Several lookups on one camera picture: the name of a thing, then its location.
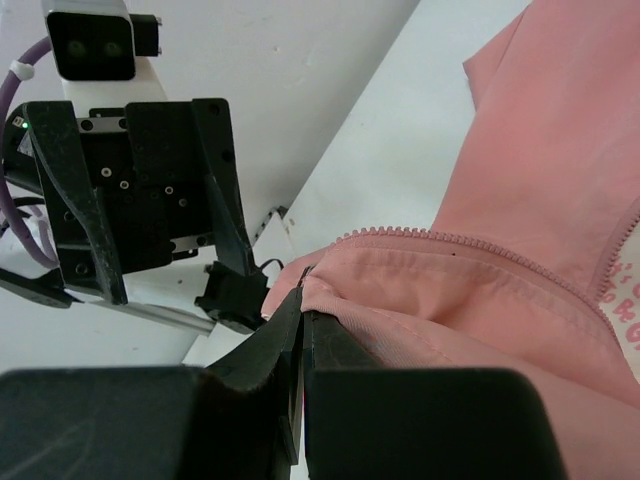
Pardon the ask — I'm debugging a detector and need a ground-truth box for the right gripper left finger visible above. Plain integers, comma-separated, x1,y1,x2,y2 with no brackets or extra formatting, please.
1,289,302,479

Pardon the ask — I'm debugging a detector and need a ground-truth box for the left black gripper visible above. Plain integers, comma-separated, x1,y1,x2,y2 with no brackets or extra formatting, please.
24,99,255,305

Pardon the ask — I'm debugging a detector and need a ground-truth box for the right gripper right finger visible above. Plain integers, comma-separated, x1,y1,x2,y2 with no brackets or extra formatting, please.
303,312,565,479

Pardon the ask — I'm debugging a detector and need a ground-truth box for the pink hooded jacket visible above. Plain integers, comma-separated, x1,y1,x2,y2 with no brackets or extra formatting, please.
260,0,640,391

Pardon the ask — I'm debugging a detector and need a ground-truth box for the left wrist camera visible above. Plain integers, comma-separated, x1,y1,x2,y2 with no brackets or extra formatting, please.
41,1,167,116

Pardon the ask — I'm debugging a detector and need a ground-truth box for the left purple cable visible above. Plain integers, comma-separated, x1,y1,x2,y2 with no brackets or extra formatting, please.
0,37,64,269

